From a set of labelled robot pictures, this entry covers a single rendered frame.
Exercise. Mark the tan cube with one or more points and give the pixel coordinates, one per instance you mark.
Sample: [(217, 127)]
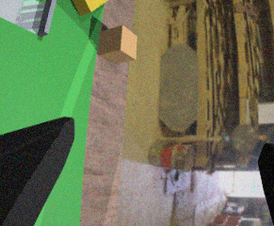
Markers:
[(118, 44)]

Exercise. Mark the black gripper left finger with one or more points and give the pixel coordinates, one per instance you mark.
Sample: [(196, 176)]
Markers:
[(31, 160)]

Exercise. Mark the yellow rectangular block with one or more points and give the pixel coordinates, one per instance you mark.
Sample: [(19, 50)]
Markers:
[(85, 6)]

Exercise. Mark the green putting mat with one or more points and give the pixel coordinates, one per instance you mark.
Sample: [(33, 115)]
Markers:
[(45, 78)]

